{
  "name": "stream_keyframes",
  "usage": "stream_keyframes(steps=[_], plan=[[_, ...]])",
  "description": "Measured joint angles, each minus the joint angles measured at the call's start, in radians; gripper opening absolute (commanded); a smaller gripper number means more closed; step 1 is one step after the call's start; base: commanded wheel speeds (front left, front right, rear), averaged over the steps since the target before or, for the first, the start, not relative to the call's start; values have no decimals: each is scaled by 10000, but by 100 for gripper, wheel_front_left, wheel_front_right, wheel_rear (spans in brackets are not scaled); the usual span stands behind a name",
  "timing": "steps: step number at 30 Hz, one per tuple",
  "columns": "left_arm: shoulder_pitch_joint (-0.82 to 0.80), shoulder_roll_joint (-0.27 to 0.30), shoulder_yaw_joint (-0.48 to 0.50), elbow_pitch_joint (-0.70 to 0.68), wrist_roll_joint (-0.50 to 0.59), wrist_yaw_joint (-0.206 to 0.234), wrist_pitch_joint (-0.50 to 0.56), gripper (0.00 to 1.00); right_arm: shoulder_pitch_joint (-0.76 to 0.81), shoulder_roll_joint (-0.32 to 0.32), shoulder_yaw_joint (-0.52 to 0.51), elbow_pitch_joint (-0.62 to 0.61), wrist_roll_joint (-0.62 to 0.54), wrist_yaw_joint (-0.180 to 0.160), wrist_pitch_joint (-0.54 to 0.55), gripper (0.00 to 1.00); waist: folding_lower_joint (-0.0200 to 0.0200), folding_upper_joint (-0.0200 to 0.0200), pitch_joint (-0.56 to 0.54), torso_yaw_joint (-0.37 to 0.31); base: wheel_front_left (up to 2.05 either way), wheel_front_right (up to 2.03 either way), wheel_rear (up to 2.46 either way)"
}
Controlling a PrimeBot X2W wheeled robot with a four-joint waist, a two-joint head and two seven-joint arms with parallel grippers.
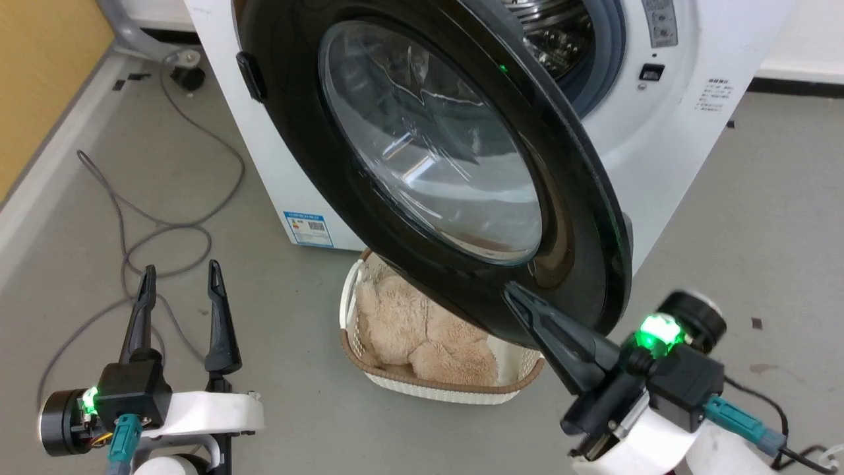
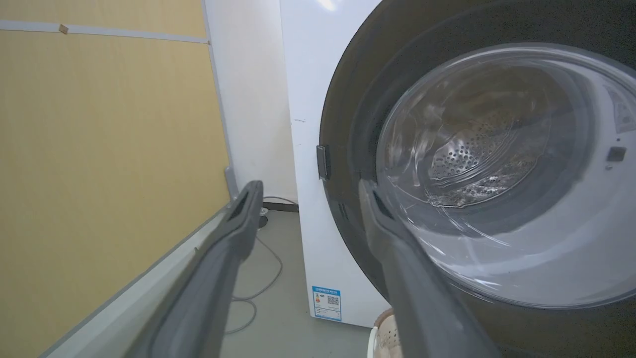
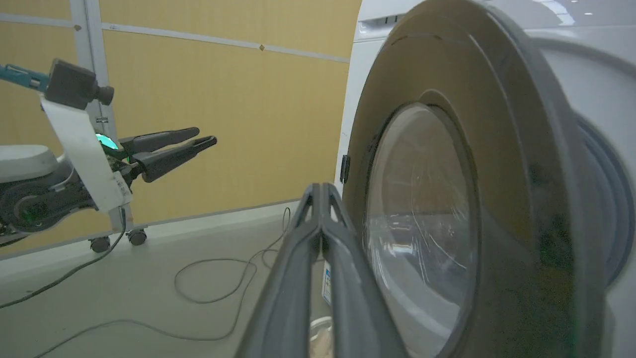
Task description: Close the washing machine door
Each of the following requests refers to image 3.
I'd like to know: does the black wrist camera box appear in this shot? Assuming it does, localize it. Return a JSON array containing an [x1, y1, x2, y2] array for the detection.
[[45, 58, 115, 111]]

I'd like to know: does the white washing machine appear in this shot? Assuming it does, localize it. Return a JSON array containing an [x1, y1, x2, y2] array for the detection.
[[334, 0, 636, 358]]

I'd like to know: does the black floor cable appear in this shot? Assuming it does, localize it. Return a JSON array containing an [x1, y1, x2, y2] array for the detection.
[[0, 208, 128, 310]]

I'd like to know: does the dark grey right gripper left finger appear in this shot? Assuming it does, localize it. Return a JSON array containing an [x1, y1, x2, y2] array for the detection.
[[236, 183, 324, 358]]

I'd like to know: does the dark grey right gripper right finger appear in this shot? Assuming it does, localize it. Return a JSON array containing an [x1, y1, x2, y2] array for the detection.
[[321, 183, 409, 358]]

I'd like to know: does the grey wheeled metal stand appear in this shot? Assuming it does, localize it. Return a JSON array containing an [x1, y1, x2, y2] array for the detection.
[[69, 0, 136, 238]]

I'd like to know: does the clear round plastic container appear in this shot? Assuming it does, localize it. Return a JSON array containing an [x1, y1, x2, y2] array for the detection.
[[309, 317, 334, 358]]

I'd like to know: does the white camera mounting bracket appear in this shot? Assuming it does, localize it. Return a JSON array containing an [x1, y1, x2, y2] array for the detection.
[[39, 95, 133, 213]]

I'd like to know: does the grey round washing machine door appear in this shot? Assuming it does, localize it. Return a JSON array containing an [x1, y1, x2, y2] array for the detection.
[[341, 0, 608, 358]]

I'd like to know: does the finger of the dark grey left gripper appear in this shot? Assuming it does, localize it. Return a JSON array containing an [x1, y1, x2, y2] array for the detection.
[[118, 127, 200, 156], [131, 135, 218, 183]]

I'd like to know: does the white energy label sticker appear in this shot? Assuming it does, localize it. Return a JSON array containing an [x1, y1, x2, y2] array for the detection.
[[322, 261, 333, 307]]

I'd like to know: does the thin grey floor cable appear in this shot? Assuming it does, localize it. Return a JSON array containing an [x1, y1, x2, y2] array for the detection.
[[33, 207, 318, 358]]

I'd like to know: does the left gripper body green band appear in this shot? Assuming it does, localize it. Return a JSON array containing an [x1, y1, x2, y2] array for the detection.
[[94, 132, 146, 188]]

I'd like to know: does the grey rubber drum gasket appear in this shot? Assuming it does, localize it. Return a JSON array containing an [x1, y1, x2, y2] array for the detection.
[[576, 114, 636, 285]]

